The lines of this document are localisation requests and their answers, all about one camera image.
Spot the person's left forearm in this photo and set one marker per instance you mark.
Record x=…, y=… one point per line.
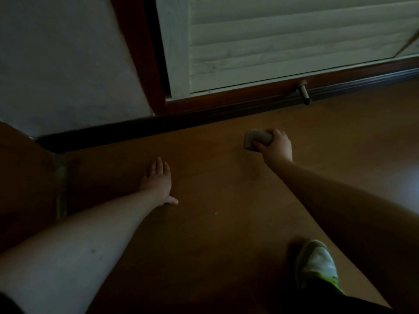
x=82, y=248

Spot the plain wooden door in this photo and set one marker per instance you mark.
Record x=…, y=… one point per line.
x=26, y=186

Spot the black shorts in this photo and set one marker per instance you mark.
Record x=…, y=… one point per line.
x=327, y=302

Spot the black shirt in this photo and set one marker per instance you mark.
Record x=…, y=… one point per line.
x=9, y=305

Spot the green white sneaker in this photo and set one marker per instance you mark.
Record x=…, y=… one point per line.
x=317, y=264

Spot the grey cleaning cloth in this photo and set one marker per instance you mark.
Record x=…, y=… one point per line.
x=258, y=137

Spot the person's right hand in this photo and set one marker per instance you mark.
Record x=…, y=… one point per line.
x=278, y=152

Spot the person's right forearm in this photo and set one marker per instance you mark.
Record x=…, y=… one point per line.
x=360, y=219

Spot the person's left hand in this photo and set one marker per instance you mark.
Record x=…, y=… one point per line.
x=158, y=184

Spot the cylindrical metal door stop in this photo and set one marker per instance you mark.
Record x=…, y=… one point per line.
x=303, y=93

